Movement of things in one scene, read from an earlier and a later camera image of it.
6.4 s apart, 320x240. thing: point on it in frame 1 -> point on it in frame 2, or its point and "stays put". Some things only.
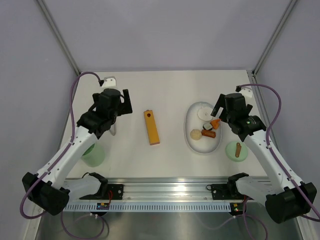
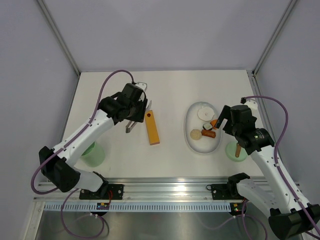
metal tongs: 113,129 -> 149,105
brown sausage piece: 211,134 stays put
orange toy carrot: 215,123 stays put
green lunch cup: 94,156 stays put
